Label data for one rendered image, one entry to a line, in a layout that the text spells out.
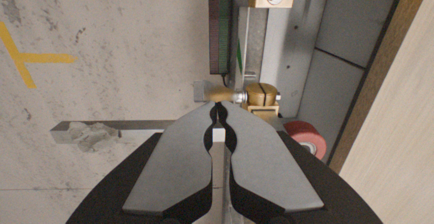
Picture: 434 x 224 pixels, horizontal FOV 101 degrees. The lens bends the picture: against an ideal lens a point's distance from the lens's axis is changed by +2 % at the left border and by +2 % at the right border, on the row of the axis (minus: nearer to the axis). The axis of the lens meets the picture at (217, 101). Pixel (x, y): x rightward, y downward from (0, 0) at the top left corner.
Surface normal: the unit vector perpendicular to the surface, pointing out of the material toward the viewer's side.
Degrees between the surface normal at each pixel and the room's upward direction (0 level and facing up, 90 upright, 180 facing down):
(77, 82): 0
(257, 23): 0
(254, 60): 0
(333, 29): 90
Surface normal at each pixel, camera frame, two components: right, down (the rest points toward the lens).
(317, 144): 0.03, 0.48
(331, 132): -1.00, 0.01
